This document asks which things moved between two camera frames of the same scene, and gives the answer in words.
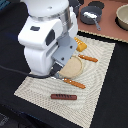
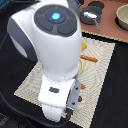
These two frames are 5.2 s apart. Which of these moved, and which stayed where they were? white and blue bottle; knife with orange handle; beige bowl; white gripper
Moved: white gripper
Stayed: white and blue bottle; beige bowl; knife with orange handle
